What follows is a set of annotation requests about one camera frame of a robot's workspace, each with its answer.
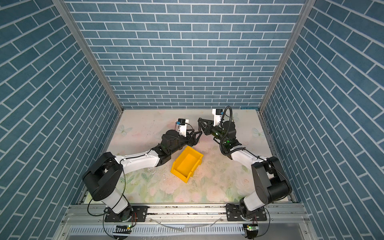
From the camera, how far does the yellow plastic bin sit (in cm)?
85

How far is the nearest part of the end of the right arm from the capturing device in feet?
2.15

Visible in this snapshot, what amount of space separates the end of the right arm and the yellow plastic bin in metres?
0.20
